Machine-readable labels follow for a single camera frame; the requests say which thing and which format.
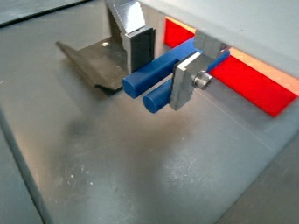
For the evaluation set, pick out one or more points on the black curved fixture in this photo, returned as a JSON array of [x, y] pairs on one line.
[[102, 61]]

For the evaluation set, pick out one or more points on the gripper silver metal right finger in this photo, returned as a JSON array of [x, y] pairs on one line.
[[190, 73]]

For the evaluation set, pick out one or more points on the red shape-sorter block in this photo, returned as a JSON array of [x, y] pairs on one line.
[[266, 87]]

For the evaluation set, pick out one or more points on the blue square-circle object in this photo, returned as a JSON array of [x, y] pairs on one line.
[[141, 80]]

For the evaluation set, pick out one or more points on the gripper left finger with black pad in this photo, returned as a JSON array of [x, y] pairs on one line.
[[137, 34]]

